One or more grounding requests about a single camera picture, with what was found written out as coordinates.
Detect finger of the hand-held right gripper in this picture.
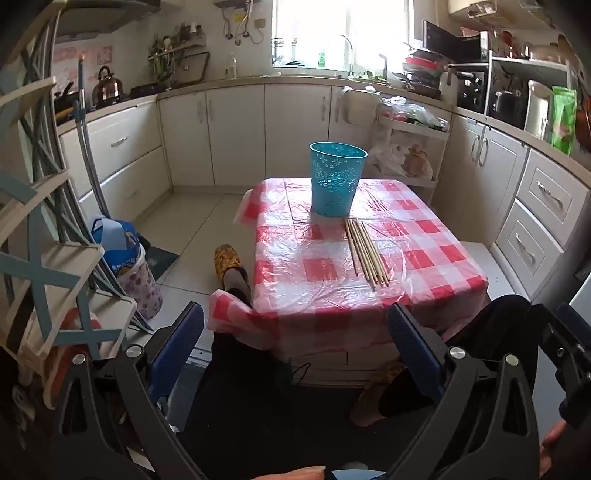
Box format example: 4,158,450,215
531,302,591,370

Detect row of wooden chopsticks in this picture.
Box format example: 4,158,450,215
345,219,391,289

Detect kitchen window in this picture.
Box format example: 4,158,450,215
272,0,411,70

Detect steel cooking pot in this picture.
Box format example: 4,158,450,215
489,90,527,126

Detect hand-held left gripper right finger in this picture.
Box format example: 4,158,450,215
387,302,541,480

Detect blue perforated plastic basket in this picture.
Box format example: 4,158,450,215
309,141,369,218

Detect person's left leg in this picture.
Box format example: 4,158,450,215
180,272,298,480

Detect white plastic bag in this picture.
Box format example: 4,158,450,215
369,138,408,172

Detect stack of pans and bowls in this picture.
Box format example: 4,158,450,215
399,44,446,100

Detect wall utensil rack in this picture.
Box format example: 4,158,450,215
148,34,211,86

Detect green packet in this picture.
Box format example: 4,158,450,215
551,86,578,155

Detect yellow patterned slipper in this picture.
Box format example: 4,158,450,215
213,244,252,305
355,360,409,428

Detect white and blue folding rack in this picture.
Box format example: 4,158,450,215
0,0,155,411

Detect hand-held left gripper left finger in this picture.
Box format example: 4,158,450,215
53,301,206,480

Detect white kitchen base cabinets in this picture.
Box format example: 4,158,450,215
58,76,591,301

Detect white rice cooker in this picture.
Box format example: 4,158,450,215
524,80,554,139

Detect steel sink faucet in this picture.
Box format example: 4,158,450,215
341,34,357,77

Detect white hanging bin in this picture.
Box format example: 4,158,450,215
342,88,384,125

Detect dark floor mat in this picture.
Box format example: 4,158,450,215
147,246,180,283

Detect wall water heater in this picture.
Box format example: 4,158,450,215
213,0,269,47

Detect person's right hand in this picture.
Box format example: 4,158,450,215
539,420,568,480

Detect floral patterned bin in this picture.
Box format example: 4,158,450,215
117,249,163,320

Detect black countertop oven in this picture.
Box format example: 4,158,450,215
455,67,490,114

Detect black cable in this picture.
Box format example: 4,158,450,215
286,362,315,386

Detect red checked plastic tablecloth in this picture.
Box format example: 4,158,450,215
208,178,489,357

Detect range hood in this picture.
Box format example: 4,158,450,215
55,0,155,35

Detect blue shopping bag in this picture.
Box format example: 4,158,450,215
91,217,139,278

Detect white trolley rack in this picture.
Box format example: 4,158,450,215
375,113,451,204

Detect pink wall poster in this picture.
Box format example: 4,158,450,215
53,45,114,71

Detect metal kitchen shelf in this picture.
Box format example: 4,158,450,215
480,32,578,132

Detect steel kettle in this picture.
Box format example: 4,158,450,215
92,66,125,108

